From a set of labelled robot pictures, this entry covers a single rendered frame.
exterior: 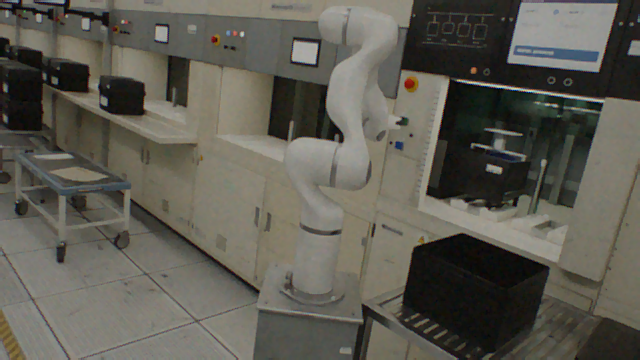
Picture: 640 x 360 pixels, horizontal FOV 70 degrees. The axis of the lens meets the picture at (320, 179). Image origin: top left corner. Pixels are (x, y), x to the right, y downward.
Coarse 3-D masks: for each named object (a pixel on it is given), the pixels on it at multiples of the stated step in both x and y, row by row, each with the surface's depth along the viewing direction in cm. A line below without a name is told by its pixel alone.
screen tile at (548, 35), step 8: (528, 8) 150; (536, 8) 148; (544, 8) 146; (552, 8) 145; (560, 8) 143; (528, 16) 150; (536, 16) 148; (544, 16) 147; (552, 16) 145; (560, 16) 143; (520, 24) 152; (552, 24) 145; (520, 32) 152; (528, 32) 150; (536, 32) 149; (544, 32) 147; (552, 32) 145; (520, 40) 152; (528, 40) 150; (536, 40) 149; (544, 40) 147; (552, 40) 145
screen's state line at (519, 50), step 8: (520, 48) 152; (528, 48) 151; (536, 48) 149; (544, 48) 147; (552, 48) 146; (560, 48) 144; (568, 48) 142; (528, 56) 151; (536, 56) 149; (544, 56) 147; (552, 56) 146; (560, 56) 144; (568, 56) 142; (576, 56) 141; (584, 56) 139; (592, 56) 138
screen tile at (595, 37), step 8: (568, 8) 141; (576, 8) 140; (584, 8) 138; (592, 8) 137; (600, 8) 136; (608, 8) 134; (568, 16) 142; (576, 16) 140; (584, 16) 139; (592, 16) 137; (608, 16) 134; (600, 24) 136; (568, 32) 142; (576, 32) 140; (584, 32) 139; (592, 32) 137; (600, 32) 136; (560, 40) 144; (568, 40) 142; (576, 40) 141; (584, 40) 139; (592, 40) 138; (600, 40) 136
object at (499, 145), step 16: (496, 144) 190; (464, 160) 191; (480, 160) 186; (496, 160) 182; (528, 160) 187; (464, 176) 192; (480, 176) 187; (496, 176) 182; (512, 176) 182; (464, 192) 192; (480, 192) 187; (496, 192) 183; (512, 192) 185
